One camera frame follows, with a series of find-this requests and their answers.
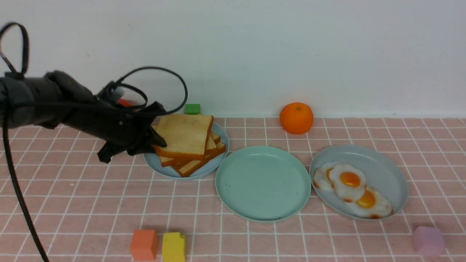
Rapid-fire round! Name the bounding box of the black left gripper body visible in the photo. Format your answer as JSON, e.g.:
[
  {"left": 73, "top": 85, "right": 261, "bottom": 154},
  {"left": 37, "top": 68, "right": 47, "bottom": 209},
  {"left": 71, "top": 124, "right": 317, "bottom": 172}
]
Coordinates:
[{"left": 93, "top": 112, "right": 155, "bottom": 155}]

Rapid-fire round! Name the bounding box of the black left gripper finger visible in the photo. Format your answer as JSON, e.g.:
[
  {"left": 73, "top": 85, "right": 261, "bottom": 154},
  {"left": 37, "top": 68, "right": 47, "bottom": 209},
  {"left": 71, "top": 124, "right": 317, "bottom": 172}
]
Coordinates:
[
  {"left": 98, "top": 142, "right": 128, "bottom": 163},
  {"left": 142, "top": 126, "right": 167, "bottom": 153}
]

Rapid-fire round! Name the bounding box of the toast slice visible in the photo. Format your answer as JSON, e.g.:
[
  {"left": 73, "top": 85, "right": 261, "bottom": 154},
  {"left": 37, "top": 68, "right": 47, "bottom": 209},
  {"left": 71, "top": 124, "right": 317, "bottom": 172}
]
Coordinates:
[
  {"left": 153, "top": 131, "right": 220, "bottom": 156},
  {"left": 157, "top": 142, "right": 225, "bottom": 167},
  {"left": 170, "top": 146, "right": 226, "bottom": 178},
  {"left": 153, "top": 114, "right": 214, "bottom": 160}
]

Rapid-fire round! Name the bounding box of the fried egg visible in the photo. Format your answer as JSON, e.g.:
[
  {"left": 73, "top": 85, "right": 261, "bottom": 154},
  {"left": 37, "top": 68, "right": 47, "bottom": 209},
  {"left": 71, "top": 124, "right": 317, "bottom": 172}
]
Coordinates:
[
  {"left": 313, "top": 162, "right": 339, "bottom": 192},
  {"left": 345, "top": 186, "right": 393, "bottom": 219},
  {"left": 328, "top": 163, "right": 367, "bottom": 202}
]

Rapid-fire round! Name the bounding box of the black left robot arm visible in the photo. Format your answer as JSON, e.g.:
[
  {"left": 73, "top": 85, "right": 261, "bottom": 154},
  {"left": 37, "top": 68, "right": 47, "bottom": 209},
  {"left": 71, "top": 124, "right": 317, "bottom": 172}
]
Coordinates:
[{"left": 1, "top": 71, "right": 167, "bottom": 163}]

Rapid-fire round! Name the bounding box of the blue bread plate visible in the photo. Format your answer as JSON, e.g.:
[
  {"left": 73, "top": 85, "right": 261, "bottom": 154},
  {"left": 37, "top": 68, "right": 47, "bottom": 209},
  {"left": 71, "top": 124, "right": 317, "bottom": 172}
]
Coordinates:
[{"left": 143, "top": 123, "right": 229, "bottom": 180}]

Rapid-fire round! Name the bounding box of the red apple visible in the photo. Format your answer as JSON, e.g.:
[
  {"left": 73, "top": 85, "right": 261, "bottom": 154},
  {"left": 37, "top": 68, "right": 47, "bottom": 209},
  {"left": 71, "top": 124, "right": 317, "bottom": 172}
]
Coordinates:
[{"left": 118, "top": 99, "right": 133, "bottom": 107}]

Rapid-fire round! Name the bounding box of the green foam cube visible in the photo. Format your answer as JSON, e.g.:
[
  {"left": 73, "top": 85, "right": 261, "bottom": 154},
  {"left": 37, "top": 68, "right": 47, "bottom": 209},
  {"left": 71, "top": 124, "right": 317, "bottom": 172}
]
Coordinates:
[{"left": 184, "top": 103, "right": 201, "bottom": 115}]

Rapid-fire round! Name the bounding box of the pink checked tablecloth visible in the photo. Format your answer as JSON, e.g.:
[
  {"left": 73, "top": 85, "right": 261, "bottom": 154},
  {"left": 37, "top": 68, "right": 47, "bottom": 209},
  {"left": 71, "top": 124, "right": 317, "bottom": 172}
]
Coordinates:
[{"left": 10, "top": 118, "right": 466, "bottom": 262}]

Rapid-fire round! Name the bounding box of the orange foam cube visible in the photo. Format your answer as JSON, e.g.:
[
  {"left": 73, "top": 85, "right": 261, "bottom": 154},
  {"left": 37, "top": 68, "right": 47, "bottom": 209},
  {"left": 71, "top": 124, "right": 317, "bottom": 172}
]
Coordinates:
[{"left": 130, "top": 230, "right": 158, "bottom": 261}]

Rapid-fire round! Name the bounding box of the yellow foam cube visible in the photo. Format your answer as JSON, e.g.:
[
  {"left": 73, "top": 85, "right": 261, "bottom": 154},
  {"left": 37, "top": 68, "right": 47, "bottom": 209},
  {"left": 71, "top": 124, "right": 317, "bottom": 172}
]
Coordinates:
[{"left": 162, "top": 232, "right": 186, "bottom": 262}]

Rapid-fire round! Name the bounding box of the green centre plate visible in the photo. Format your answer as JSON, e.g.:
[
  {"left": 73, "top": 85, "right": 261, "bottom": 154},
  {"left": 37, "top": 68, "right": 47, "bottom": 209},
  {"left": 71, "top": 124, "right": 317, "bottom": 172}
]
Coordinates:
[{"left": 215, "top": 146, "right": 312, "bottom": 223}]

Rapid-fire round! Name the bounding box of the orange fruit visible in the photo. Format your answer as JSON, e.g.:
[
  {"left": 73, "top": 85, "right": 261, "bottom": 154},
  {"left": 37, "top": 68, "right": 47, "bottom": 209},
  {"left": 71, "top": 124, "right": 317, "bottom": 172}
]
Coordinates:
[{"left": 279, "top": 102, "right": 314, "bottom": 135}]

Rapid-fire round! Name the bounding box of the grey-blue egg plate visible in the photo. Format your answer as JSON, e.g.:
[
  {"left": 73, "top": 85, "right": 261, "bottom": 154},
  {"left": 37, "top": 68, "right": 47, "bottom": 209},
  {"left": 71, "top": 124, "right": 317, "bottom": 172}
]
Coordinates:
[{"left": 309, "top": 144, "right": 409, "bottom": 221}]

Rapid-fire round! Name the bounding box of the pink foam cube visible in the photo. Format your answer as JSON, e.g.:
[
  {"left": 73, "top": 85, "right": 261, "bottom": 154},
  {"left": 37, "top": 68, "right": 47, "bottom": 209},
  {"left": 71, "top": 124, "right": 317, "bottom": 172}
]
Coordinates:
[{"left": 412, "top": 226, "right": 446, "bottom": 257}]

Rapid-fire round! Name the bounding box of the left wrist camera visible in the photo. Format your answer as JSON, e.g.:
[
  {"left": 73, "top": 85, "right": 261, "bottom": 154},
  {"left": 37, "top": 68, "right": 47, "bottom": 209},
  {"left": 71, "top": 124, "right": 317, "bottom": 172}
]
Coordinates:
[{"left": 95, "top": 81, "right": 124, "bottom": 106}]

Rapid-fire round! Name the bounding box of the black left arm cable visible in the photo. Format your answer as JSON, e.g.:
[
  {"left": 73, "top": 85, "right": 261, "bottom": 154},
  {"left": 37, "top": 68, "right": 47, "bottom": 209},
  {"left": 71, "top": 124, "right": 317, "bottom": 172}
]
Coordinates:
[{"left": 0, "top": 23, "right": 188, "bottom": 262}]

